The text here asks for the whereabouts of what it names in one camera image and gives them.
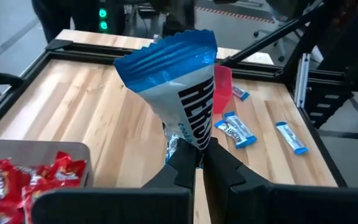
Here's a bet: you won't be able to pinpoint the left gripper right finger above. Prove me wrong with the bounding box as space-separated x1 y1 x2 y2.
202 137 358 224

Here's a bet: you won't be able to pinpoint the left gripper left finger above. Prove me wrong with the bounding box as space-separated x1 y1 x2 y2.
30 138 202 224

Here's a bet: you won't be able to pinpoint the blue white Hershey's bar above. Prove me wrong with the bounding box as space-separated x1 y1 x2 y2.
213 119 250 150
223 111 259 146
165 123 181 165
231 85 251 102
112 29 219 152
274 121 310 156

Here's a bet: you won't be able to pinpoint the red plastic bin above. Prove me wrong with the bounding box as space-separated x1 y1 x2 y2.
213 64 234 114

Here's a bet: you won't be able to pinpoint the grey translucent plastic bin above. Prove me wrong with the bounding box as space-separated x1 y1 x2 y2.
0 139 94 224

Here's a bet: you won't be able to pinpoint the office chair base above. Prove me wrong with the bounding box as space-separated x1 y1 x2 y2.
252 27 288 63

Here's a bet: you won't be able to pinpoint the black device green lights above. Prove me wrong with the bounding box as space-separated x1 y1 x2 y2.
95 0 127 35

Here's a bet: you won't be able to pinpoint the person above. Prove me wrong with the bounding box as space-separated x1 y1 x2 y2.
30 0 76 44

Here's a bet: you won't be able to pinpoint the black curved bracket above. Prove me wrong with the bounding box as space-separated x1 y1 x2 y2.
0 72 25 106

